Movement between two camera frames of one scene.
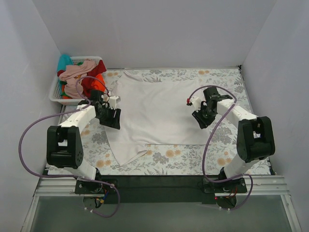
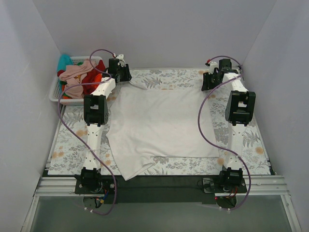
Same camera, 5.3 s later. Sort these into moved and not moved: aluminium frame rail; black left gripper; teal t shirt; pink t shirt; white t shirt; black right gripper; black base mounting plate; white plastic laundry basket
Moved: white t shirt; black right gripper; black left gripper
Not moved: pink t shirt; black base mounting plate; white plastic laundry basket; aluminium frame rail; teal t shirt
